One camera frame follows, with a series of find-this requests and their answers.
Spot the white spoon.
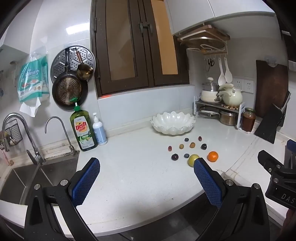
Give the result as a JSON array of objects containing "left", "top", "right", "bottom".
[
  {"left": 224, "top": 57, "right": 233, "bottom": 83},
  {"left": 218, "top": 57, "right": 226, "bottom": 86}
]

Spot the cream teapot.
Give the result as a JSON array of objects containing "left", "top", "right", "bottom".
[{"left": 217, "top": 84, "right": 243, "bottom": 107}]

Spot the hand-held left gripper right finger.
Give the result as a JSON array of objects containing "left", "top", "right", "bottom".
[{"left": 193, "top": 158, "right": 270, "bottom": 241}]

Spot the cream pot with glass lid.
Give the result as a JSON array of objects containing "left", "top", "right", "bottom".
[{"left": 201, "top": 77, "right": 222, "bottom": 103}]

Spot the brown wooden window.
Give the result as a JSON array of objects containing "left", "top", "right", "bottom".
[{"left": 90, "top": 0, "right": 190, "bottom": 98}]

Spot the small brass saucepan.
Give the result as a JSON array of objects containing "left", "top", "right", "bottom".
[{"left": 75, "top": 47, "right": 94, "bottom": 81}]

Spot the black knife block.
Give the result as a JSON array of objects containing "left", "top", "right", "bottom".
[{"left": 254, "top": 103, "right": 285, "bottom": 144}]

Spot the green dish soap bottle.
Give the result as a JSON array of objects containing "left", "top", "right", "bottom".
[{"left": 70, "top": 97, "right": 98, "bottom": 152}]

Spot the tall steel faucet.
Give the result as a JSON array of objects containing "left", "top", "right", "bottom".
[{"left": 2, "top": 113, "right": 45, "bottom": 165}]

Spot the yellow-green plum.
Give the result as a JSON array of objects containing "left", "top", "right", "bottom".
[{"left": 187, "top": 154, "right": 200, "bottom": 167}]

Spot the steel sink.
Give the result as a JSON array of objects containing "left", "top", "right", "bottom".
[{"left": 0, "top": 153, "right": 80, "bottom": 205}]

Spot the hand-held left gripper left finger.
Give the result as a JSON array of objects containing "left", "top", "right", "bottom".
[{"left": 24, "top": 158, "right": 101, "bottom": 241}]

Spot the steel pan lid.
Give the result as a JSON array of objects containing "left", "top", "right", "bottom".
[{"left": 199, "top": 109, "right": 220, "bottom": 118}]

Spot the white pump bottle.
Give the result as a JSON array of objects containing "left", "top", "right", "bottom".
[{"left": 92, "top": 112, "right": 108, "bottom": 146}]

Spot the hanging plastic packet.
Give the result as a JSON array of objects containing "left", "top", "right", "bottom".
[{"left": 18, "top": 47, "right": 50, "bottom": 117}]

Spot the small steel faucet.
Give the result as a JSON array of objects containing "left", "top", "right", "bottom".
[{"left": 45, "top": 116, "right": 79, "bottom": 156}]

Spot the black perforated pan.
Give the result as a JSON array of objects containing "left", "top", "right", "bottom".
[{"left": 52, "top": 47, "right": 89, "bottom": 110}]

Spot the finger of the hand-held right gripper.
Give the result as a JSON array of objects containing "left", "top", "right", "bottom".
[
  {"left": 258, "top": 150, "right": 284, "bottom": 173},
  {"left": 284, "top": 139, "right": 296, "bottom": 167}
]

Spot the dark wooden cutting board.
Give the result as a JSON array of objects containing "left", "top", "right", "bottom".
[{"left": 254, "top": 60, "right": 289, "bottom": 118}]

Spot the glass jar brown sauce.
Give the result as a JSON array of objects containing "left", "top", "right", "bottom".
[{"left": 241, "top": 108, "right": 256, "bottom": 132}]

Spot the white shelf rack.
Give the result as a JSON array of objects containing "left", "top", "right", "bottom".
[{"left": 194, "top": 94, "right": 246, "bottom": 130}]

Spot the black knife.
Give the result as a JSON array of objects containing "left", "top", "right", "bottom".
[{"left": 280, "top": 91, "right": 291, "bottom": 112}]

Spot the white hanging rack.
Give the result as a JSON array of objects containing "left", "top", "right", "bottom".
[{"left": 178, "top": 28, "right": 229, "bottom": 61}]

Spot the round metal steamer plate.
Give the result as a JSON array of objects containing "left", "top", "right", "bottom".
[{"left": 50, "top": 45, "right": 96, "bottom": 82}]

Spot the white scalloped bowl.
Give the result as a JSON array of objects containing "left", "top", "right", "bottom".
[{"left": 150, "top": 112, "right": 196, "bottom": 135}]

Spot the white upper cabinet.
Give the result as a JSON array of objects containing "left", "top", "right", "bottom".
[{"left": 165, "top": 0, "right": 277, "bottom": 36}]

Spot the white wall socket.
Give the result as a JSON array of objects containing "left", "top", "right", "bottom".
[
  {"left": 243, "top": 80, "right": 254, "bottom": 93},
  {"left": 232, "top": 78, "right": 243, "bottom": 92}
]

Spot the steel pot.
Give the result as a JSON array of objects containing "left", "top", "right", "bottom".
[{"left": 219, "top": 110, "right": 238, "bottom": 126}]

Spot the black wire basket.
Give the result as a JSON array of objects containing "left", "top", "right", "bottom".
[{"left": 0, "top": 119, "right": 23, "bottom": 151}]

